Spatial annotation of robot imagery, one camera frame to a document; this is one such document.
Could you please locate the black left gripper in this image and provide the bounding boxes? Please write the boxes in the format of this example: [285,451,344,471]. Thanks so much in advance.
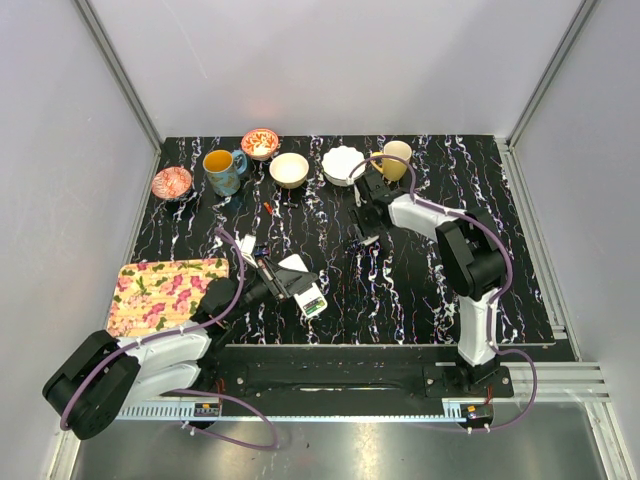
[224,256,318,324]

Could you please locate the white remote control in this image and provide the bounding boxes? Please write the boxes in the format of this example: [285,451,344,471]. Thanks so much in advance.
[294,283,328,318]

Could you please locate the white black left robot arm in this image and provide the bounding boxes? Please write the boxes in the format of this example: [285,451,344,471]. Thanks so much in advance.
[42,255,319,440]

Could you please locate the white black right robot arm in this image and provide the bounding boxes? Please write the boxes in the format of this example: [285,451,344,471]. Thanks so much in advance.
[347,172,513,396]

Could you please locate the white scalloped bowl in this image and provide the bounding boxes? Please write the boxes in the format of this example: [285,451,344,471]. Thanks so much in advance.
[321,146,366,187]

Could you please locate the cream round bowl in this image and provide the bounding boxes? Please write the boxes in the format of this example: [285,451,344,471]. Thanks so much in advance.
[269,153,309,189]

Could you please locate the orange floral bowl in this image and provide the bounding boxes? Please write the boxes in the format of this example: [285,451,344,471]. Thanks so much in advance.
[241,128,280,161]

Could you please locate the blue patterned mug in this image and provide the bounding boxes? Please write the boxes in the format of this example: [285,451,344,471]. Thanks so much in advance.
[203,150,248,197]

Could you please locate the floral rectangular tray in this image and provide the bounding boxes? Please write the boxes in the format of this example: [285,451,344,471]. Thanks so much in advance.
[106,258,229,337]

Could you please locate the red patterned small dish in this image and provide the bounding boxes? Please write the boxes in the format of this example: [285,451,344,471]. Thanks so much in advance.
[151,166,193,201]

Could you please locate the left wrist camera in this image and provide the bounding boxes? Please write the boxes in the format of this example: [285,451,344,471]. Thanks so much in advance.
[239,234,256,262]

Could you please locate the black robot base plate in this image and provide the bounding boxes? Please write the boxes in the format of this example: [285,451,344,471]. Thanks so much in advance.
[187,345,514,400]

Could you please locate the aluminium corner frame post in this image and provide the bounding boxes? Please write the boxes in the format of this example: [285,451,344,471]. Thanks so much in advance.
[505,0,600,148]

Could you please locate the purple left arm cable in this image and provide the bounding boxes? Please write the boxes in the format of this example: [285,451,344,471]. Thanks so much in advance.
[59,227,281,451]

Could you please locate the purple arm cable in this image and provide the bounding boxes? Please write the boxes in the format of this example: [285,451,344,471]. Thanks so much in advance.
[59,227,281,451]
[347,154,539,434]

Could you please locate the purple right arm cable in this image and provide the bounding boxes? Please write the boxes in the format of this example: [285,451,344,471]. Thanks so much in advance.
[347,154,539,434]

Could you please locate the aluminium table edge rail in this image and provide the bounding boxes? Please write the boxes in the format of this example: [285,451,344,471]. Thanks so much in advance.
[87,362,604,408]

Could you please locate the left aluminium frame post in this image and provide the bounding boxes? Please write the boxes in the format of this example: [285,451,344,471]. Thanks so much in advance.
[74,0,164,146]

